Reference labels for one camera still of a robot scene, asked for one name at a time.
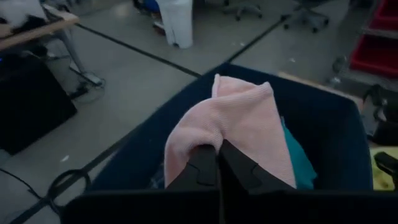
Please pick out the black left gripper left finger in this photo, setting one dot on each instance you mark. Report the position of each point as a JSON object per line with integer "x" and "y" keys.
{"x": 199, "y": 174}

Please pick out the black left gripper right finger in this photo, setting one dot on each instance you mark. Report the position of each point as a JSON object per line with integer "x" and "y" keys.
{"x": 242, "y": 174}

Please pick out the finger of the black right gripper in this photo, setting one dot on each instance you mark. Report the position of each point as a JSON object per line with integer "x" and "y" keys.
{"x": 387, "y": 163}

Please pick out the yellow shirt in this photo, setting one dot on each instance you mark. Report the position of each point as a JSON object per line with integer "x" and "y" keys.
{"x": 381, "y": 182}

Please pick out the pale pink knit garment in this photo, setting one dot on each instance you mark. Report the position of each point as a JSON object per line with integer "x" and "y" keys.
{"x": 242, "y": 118}

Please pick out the teal sock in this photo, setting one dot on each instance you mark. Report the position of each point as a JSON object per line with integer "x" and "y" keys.
{"x": 300, "y": 161}

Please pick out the navy white striped fabric bin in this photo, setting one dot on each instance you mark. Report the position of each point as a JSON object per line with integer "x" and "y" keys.
{"x": 329, "y": 130}

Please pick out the black office chair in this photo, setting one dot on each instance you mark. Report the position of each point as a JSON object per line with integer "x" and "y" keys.
{"x": 244, "y": 7}
{"x": 308, "y": 15}

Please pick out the black box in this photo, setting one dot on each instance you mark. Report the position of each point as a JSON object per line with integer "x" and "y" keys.
{"x": 31, "y": 109}

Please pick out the wooden table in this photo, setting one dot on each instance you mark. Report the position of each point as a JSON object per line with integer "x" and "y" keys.
{"x": 34, "y": 31}

